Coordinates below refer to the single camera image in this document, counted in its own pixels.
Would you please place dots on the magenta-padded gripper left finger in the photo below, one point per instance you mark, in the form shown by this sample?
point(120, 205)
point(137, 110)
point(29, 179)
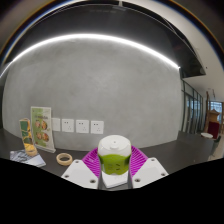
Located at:
point(80, 171)

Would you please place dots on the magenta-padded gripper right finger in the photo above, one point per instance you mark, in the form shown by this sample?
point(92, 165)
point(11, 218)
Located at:
point(150, 171)

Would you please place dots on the green and white charger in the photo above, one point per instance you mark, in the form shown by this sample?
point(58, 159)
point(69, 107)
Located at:
point(114, 156)

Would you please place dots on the beige tape roll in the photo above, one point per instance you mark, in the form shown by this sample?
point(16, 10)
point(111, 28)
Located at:
point(31, 152)
point(58, 159)

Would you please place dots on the grey booklet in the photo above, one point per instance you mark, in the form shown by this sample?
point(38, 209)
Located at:
point(25, 158)

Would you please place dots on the large menu sign acrylic stand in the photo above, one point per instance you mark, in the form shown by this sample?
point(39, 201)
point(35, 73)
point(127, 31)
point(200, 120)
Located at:
point(41, 128)

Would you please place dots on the small green sign card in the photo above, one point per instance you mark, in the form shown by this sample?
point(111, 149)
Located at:
point(25, 131)

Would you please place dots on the black-framed glass partition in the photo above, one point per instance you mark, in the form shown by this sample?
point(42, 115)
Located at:
point(191, 110)

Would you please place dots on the white ceiling light strip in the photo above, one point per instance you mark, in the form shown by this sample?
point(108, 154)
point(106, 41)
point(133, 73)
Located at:
point(90, 35)

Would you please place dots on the white wall switch plate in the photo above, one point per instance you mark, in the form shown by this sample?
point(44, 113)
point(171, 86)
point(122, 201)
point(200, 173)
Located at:
point(56, 124)

